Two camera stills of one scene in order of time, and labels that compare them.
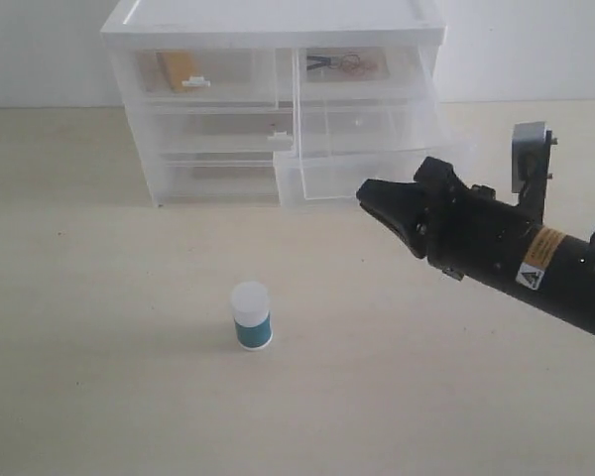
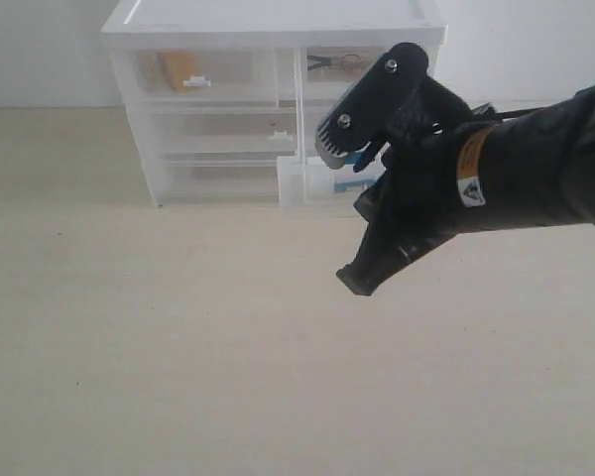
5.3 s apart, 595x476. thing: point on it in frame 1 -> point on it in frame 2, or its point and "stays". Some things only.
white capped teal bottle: (252, 316) -> (322, 179)
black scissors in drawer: (331, 61) stays
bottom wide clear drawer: (222, 178) stays
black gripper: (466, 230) -> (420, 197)
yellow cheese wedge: (178, 67) stays
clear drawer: (245, 78) stays
